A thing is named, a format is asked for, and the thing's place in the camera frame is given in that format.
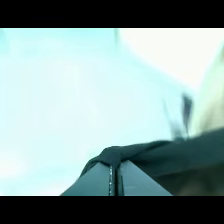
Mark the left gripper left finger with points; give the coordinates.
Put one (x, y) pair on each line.
(95, 181)

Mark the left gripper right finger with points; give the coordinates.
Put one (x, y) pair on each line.
(140, 183)

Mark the dark green garment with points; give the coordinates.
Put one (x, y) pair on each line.
(173, 156)

